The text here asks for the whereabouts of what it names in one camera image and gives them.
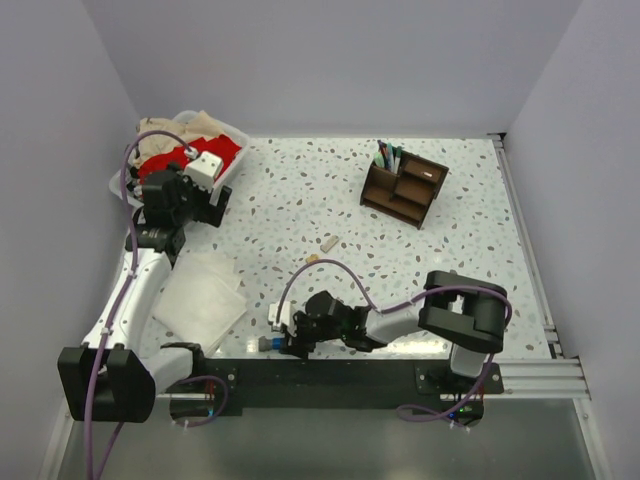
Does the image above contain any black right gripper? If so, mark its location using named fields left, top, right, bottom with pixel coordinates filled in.
left=278, top=311, right=346, bottom=360

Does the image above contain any grey blue cylinder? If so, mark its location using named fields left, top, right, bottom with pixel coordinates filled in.
left=258, top=337, right=286, bottom=353

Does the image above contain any beige eraser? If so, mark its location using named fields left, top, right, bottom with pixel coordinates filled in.
left=320, top=235, right=339, bottom=253

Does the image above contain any teal capped white marker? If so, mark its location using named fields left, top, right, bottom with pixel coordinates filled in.
left=388, top=146, right=398, bottom=174

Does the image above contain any blue pen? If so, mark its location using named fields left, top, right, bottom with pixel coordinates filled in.
left=377, top=140, right=387, bottom=162

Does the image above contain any green capped white marker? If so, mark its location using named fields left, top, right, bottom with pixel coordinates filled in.
left=394, top=146, right=403, bottom=175

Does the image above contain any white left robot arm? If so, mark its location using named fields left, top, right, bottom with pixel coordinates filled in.
left=57, top=153, right=232, bottom=423

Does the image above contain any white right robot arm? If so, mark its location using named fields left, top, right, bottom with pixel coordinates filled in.
left=280, top=271, right=513, bottom=393

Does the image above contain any red cloth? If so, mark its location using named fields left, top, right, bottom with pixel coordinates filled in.
left=137, top=135, right=241, bottom=180

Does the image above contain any beige cloth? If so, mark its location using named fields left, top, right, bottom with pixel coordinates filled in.
left=132, top=110, right=236, bottom=166

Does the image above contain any white folded cloth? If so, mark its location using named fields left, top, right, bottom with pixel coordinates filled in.
left=151, top=251, right=247, bottom=356

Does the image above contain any white plastic basket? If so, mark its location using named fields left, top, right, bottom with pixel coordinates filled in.
left=125, top=110, right=250, bottom=207

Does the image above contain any brown wooden desk organizer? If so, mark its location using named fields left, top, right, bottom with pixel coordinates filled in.
left=360, top=152, right=449, bottom=230

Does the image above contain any light green highlighter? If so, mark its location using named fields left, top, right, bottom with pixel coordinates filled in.
left=373, top=152, right=387, bottom=169

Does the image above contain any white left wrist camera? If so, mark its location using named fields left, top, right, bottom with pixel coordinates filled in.
left=184, top=151, right=224, bottom=193

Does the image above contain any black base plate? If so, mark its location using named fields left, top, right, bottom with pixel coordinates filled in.
left=165, top=359, right=475, bottom=420

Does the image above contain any aluminium front rail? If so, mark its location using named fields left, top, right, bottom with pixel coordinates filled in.
left=154, top=354, right=591, bottom=400

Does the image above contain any aluminium rail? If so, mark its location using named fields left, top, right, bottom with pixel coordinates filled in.
left=488, top=132, right=564, bottom=359
left=154, top=354, right=591, bottom=400

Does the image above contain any aluminium right side rail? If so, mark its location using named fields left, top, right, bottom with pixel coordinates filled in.
left=488, top=132, right=564, bottom=359

